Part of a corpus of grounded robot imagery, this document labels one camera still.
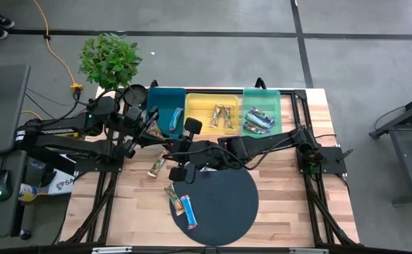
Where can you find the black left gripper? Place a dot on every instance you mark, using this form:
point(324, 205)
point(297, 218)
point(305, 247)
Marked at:
point(135, 128)

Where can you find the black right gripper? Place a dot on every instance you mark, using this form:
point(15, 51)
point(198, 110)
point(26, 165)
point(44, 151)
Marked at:
point(206, 155)

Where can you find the brown snack bar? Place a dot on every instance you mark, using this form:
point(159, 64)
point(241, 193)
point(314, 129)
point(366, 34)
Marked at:
point(156, 166)

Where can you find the green granola bar orange end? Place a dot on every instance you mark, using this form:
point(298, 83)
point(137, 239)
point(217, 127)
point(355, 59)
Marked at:
point(174, 200)

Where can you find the dark blue granola bar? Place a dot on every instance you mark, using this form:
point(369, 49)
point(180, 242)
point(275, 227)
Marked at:
point(254, 129)

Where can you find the white blue granola bar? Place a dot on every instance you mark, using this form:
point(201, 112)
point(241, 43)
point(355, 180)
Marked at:
point(257, 121)

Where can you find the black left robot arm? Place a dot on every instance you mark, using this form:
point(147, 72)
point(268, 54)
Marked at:
point(58, 132)

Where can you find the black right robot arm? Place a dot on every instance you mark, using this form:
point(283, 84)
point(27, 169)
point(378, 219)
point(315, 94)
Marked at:
point(262, 144)

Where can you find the blue plastic bin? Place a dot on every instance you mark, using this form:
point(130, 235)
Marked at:
point(167, 98)

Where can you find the yellow translucent plastic bin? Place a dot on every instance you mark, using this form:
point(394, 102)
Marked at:
point(199, 109)

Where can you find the round dark woven placemat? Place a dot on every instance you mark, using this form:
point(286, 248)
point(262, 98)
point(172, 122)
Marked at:
point(223, 211)

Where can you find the green translucent plastic bin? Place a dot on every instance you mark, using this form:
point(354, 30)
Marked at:
point(260, 97)

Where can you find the green leafy plant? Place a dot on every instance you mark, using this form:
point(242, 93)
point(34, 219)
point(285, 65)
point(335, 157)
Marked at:
point(109, 61)

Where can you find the white printed box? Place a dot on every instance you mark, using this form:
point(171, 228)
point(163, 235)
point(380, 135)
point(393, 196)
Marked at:
point(65, 185)

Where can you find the yellow white bottle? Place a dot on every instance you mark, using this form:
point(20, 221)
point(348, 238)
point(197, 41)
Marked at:
point(28, 192)

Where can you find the grey desk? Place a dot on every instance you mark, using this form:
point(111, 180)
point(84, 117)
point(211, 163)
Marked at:
point(1, 106)

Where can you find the black computer mouse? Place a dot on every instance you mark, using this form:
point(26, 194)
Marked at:
point(1, 185)

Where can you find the black caster wheel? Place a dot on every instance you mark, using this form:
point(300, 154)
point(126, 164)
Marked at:
point(25, 235)

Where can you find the grey metal stand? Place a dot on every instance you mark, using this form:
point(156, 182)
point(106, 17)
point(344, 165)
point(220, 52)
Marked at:
point(410, 169)

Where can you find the silver metal bracket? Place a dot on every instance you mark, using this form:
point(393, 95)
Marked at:
point(111, 250)
point(309, 251)

